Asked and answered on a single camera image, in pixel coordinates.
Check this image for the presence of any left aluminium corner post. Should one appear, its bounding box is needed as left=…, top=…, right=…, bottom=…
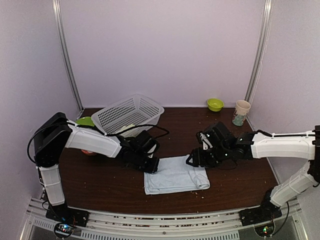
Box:
left=52, top=0, right=84, bottom=112

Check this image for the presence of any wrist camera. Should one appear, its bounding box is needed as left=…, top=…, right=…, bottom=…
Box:
left=196, top=121, right=236, bottom=150
left=133, top=130, right=160, bottom=158

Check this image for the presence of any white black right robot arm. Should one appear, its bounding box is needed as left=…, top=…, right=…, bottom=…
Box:
left=186, top=121, right=320, bottom=225

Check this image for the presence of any right aluminium corner post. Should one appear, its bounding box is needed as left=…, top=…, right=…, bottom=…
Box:
left=245, top=0, right=274, bottom=104

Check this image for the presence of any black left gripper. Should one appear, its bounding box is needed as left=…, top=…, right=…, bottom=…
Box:
left=132, top=151, right=160, bottom=175

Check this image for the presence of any small green bowl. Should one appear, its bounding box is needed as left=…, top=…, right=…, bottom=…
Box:
left=207, top=98, right=224, bottom=112

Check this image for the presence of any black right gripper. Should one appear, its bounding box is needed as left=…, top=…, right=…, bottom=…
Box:
left=186, top=145, right=230, bottom=168

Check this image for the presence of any circuit board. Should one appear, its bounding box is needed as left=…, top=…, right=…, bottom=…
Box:
left=254, top=223, right=275, bottom=238
left=53, top=222, right=75, bottom=239

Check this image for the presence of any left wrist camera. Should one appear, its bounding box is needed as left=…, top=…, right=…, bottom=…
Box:
left=133, top=130, right=160, bottom=158

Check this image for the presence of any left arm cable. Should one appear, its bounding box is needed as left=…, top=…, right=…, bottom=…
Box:
left=26, top=119, right=170, bottom=163

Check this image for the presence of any green patterned white towel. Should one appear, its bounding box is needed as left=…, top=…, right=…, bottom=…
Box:
left=119, top=124, right=135, bottom=132

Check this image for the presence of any light blue towel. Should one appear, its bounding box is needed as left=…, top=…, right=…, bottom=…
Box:
left=144, top=155, right=211, bottom=195

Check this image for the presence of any red patterned bowl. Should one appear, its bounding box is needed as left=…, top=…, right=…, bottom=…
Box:
left=81, top=149, right=97, bottom=156

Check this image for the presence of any left circuit board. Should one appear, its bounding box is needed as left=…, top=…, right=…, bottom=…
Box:
left=53, top=222, right=75, bottom=239

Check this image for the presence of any floral ceramic cup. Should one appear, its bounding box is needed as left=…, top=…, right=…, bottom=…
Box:
left=232, top=100, right=251, bottom=127

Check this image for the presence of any aluminium corner post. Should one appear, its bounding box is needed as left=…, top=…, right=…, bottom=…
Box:
left=52, top=0, right=84, bottom=112
left=245, top=0, right=274, bottom=104

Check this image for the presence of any white perforated plastic basket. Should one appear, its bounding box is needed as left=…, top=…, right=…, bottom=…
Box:
left=91, top=94, right=165, bottom=137

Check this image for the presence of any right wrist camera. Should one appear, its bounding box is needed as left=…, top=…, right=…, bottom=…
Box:
left=196, top=121, right=236, bottom=150

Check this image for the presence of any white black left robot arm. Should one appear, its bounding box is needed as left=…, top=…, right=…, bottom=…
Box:
left=33, top=112, right=160, bottom=222

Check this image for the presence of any green plate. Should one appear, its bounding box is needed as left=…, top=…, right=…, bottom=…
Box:
left=75, top=116, right=95, bottom=127

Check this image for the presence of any right circuit board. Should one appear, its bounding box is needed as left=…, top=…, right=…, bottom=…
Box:
left=254, top=223, right=275, bottom=238

